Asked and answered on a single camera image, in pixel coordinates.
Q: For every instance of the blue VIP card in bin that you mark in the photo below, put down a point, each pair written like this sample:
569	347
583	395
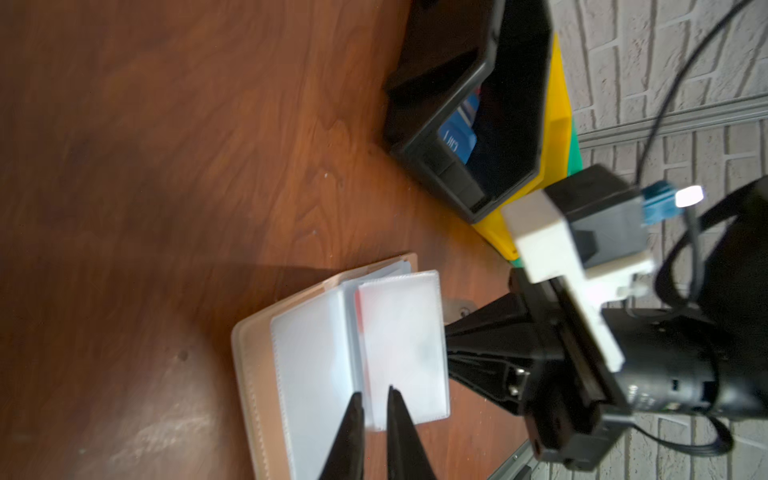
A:
457	132

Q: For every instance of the green plastic bin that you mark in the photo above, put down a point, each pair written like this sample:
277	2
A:
573	153

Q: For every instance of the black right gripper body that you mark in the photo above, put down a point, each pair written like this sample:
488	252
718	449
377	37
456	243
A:
709	363

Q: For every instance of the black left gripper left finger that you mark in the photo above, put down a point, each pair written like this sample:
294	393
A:
346	457

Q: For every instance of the black plastic bin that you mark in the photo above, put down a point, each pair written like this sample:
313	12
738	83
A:
451	48

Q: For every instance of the yellow plastic bin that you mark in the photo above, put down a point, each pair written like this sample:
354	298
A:
557	162

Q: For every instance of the aluminium corner profile right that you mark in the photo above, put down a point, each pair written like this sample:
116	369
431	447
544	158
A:
736	111

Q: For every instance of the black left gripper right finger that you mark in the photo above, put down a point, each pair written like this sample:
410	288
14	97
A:
406	456

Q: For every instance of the white credit card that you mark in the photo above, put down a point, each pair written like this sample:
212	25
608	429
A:
401	330

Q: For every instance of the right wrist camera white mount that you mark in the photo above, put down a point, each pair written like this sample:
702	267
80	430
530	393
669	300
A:
591	231

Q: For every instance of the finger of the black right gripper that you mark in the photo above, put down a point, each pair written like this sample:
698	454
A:
492	351

